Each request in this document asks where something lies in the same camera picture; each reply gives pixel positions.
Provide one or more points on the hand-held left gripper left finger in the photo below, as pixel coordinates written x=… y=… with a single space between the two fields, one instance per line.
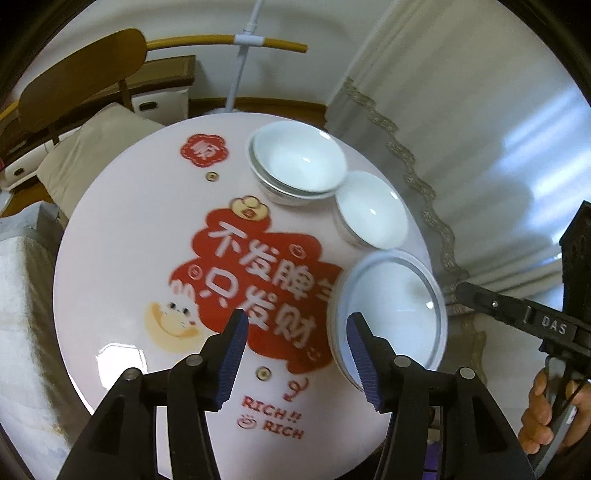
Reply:
x=231 y=360

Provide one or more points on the wooden chair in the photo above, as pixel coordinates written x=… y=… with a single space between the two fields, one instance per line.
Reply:
x=194 y=42
x=83 y=74

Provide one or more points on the beige lace-trimmed curtain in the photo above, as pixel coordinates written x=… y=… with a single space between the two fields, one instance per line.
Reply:
x=461 y=138

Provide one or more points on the white storage box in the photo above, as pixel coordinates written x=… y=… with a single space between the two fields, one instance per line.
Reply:
x=27 y=161
x=161 y=104

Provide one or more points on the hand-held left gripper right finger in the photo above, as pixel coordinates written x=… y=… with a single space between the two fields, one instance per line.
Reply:
x=364 y=364

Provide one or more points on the purple cloth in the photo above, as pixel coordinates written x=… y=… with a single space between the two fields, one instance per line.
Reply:
x=434 y=464

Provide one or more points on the person's right hand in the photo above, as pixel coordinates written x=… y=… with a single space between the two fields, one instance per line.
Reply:
x=535 y=424

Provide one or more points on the white quilted bedding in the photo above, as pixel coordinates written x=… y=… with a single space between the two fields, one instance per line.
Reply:
x=27 y=323

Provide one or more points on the round pink printed table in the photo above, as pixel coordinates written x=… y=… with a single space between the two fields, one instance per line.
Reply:
x=138 y=207

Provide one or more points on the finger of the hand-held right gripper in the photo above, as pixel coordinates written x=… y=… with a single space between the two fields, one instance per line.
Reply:
x=489 y=302

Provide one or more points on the large grey-rimmed white plate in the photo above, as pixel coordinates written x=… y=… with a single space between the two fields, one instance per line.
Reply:
x=340 y=300
x=330 y=323

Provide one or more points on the white barre stand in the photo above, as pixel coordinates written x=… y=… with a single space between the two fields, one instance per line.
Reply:
x=249 y=39

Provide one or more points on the dark wooden frame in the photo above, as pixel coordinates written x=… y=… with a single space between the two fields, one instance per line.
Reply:
x=161 y=69

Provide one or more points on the beige cushion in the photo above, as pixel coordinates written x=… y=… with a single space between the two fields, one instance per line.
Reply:
x=92 y=152

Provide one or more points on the white porcelain bowl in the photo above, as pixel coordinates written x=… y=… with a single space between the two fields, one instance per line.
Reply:
x=300 y=157
x=277 y=196
x=371 y=207

